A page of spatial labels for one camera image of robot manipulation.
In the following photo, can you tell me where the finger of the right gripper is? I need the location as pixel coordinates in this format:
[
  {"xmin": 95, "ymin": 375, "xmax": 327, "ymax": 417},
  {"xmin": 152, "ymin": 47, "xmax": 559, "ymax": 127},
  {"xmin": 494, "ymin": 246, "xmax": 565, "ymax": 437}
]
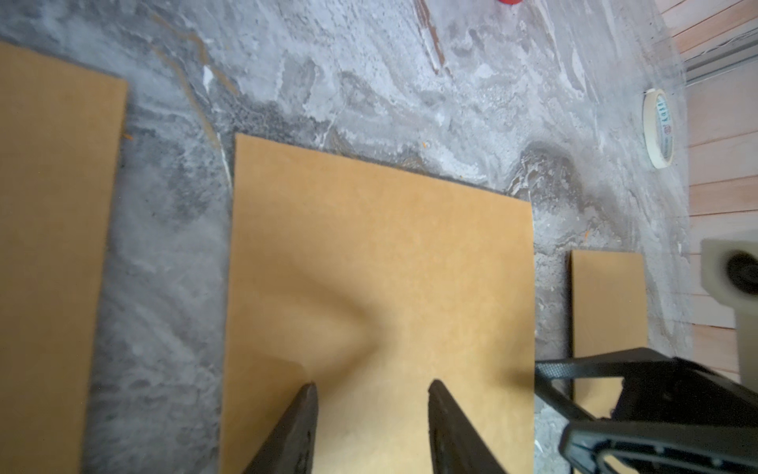
[
  {"xmin": 534, "ymin": 348, "xmax": 698, "ymax": 423},
  {"xmin": 559, "ymin": 420, "xmax": 757, "ymax": 473}
]

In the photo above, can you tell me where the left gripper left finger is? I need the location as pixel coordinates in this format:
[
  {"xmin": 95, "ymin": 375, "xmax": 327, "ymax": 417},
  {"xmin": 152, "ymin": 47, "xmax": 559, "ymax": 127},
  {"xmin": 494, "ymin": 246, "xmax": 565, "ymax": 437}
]
[{"xmin": 244, "ymin": 382, "xmax": 319, "ymax": 474}]

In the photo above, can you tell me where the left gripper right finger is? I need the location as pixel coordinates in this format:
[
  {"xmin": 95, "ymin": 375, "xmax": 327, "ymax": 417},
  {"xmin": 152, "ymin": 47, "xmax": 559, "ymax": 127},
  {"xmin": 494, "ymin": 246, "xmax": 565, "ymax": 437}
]
[{"xmin": 428, "ymin": 379, "xmax": 507, "ymax": 474}]

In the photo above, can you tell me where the masking tape roll on table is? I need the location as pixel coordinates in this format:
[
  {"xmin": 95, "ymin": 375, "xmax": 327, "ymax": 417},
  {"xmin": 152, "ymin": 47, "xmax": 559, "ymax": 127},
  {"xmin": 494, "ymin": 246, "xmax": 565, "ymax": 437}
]
[{"xmin": 643, "ymin": 89, "xmax": 674, "ymax": 169}]

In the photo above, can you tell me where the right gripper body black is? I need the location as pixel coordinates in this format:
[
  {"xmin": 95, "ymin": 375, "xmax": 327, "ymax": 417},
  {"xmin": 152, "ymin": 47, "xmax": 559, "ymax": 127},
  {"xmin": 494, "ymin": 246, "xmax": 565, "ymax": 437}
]
[{"xmin": 611, "ymin": 357, "xmax": 757, "ymax": 428}]

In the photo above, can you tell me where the brown file bag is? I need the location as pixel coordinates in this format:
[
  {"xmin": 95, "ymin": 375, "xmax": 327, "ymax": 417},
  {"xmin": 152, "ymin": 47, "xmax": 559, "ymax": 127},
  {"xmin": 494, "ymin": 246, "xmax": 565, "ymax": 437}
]
[
  {"xmin": 1, "ymin": 43, "xmax": 128, "ymax": 473},
  {"xmin": 219, "ymin": 134, "xmax": 535, "ymax": 473},
  {"xmin": 569, "ymin": 248, "xmax": 651, "ymax": 422}
]

